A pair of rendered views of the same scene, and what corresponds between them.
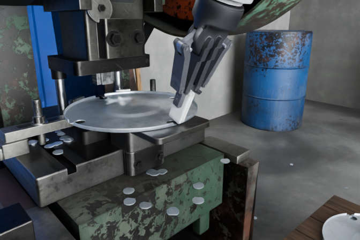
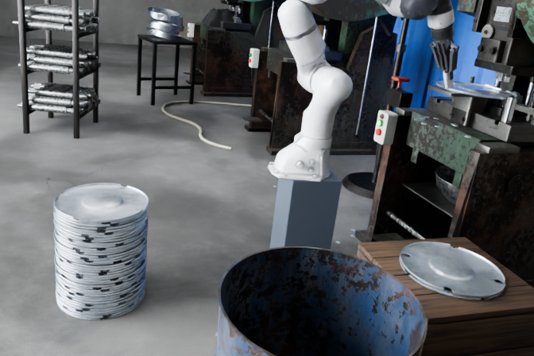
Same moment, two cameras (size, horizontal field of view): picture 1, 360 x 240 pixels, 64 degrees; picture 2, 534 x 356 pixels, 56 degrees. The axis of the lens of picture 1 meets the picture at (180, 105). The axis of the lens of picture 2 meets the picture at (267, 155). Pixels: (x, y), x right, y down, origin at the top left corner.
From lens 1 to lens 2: 206 cm
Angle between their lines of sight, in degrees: 104
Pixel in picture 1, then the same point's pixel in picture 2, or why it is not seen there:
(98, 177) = (444, 113)
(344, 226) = (482, 268)
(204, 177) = (462, 143)
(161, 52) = not seen: outside the picture
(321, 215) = (506, 272)
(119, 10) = (498, 34)
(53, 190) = (431, 105)
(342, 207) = (524, 293)
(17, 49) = not seen: hidden behind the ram
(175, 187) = (446, 132)
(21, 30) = not seen: hidden behind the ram
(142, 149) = (457, 108)
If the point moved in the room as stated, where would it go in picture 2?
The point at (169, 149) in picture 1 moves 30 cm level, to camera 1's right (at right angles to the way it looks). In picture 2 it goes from (479, 126) to (477, 145)
